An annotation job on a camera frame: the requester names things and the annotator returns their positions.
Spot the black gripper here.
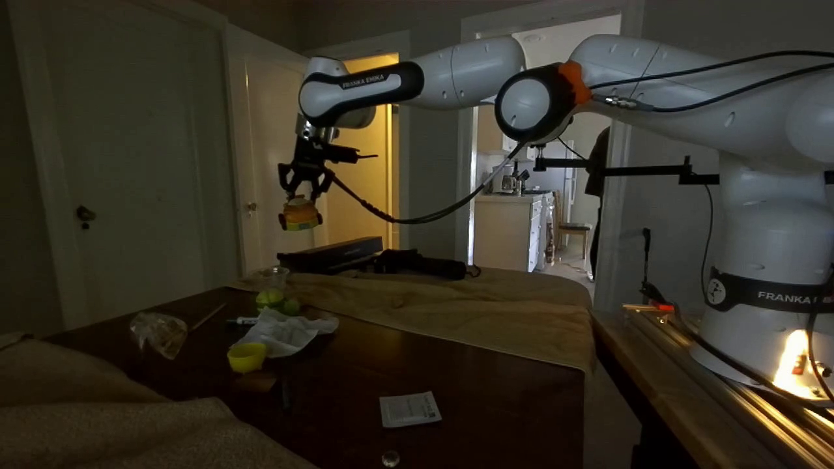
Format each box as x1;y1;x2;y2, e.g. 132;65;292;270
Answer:
276;138;336;212

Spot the flat black box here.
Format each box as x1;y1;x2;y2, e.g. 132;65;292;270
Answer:
274;236;384;276

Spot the clear plastic container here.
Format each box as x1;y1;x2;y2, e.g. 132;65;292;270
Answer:
258;262;295;296

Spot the green plastic cup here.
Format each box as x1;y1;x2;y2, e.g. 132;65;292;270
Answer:
252;284;289;314

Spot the black elongated pouch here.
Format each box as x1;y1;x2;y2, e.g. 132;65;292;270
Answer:
366;249;472;284

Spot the crumpled white tissue paper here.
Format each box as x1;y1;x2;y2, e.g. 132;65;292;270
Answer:
235;309;340;360

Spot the thin wooden stick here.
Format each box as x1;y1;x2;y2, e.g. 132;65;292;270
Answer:
188;300;229;333

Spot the yellow plastic cup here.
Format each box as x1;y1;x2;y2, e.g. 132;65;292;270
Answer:
224;340;271;375

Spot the clear plastic bag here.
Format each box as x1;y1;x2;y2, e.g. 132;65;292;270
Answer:
126;311;190;363

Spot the white cabinet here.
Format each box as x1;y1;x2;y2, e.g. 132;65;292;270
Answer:
474;191;556;276

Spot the white printed card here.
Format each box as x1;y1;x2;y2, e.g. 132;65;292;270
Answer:
378;388;444;431

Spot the small wooden stool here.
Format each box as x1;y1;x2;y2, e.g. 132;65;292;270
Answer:
556;221;593;262

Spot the beige blanket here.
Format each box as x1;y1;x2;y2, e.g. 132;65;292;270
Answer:
0;333;295;469

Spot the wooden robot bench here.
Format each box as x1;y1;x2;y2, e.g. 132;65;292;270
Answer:
592;309;834;469

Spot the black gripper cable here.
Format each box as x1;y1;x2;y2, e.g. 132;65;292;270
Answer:
322;47;834;229

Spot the orange cable clip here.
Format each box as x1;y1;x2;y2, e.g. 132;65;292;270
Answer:
556;60;593;113

